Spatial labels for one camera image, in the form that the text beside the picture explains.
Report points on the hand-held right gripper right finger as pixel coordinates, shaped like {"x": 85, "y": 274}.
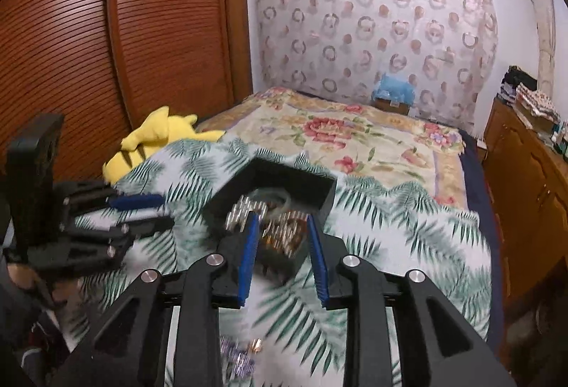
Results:
{"x": 317, "y": 263}

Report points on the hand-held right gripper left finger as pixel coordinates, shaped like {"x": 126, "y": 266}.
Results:
{"x": 248, "y": 254}

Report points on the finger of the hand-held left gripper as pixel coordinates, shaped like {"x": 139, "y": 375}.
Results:
{"x": 135, "y": 201}
{"x": 146, "y": 226}

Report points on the pale green jade bangle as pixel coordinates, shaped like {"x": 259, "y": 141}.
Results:
{"x": 275, "y": 193}

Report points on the black square box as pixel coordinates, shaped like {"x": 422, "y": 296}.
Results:
{"x": 288, "y": 176}

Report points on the silver rhinestone bangle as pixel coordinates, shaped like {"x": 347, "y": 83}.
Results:
{"x": 237, "y": 358}

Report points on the person's left hand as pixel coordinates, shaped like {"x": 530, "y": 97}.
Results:
{"x": 22, "y": 278}

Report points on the yellow plush toy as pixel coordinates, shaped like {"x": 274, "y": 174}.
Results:
{"x": 151, "y": 134}

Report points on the green leaf print cloth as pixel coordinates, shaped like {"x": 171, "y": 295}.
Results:
{"x": 399, "y": 236}

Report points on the floral blanket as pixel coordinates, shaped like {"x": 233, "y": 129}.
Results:
{"x": 355, "y": 138}

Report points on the wooden louvered wardrobe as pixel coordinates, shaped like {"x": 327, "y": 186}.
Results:
{"x": 155, "y": 36}

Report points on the person's dark clothing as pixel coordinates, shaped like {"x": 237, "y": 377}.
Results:
{"x": 26, "y": 342}

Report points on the navy bed sheet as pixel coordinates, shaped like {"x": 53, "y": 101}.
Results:
{"x": 481, "y": 214}

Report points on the cardboard box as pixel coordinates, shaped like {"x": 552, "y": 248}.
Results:
{"x": 390, "y": 106}

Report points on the blue plastic bag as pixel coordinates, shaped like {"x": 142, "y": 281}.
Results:
{"x": 395, "y": 87}

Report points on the wooden cabinet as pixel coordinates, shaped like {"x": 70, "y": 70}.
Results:
{"x": 523, "y": 174}

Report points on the circle pattern curtain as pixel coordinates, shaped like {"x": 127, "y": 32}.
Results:
{"x": 364, "y": 14}

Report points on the dark folded clothes stack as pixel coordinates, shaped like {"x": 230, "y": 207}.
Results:
{"x": 514, "y": 83}

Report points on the patterned folded cloth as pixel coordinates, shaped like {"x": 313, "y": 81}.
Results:
{"x": 539, "y": 105}

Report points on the row of cosmetic bottles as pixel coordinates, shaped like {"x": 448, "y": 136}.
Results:
{"x": 561, "y": 138}

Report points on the beige lace curtain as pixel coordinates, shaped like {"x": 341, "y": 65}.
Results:
{"x": 543, "y": 23}

